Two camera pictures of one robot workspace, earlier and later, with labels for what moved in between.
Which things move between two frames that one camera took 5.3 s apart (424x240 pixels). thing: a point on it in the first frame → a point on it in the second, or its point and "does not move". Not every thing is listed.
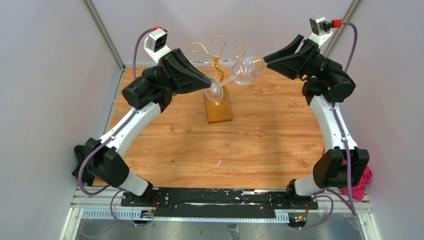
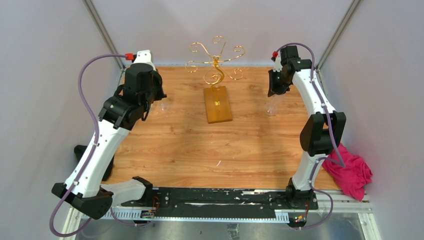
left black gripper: [179, 75] → [160, 93]
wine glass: [248, 70] → [271, 109]
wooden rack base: [217, 105] does not move
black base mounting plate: [218, 199] does not move
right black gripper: [296, 65] → [275, 89]
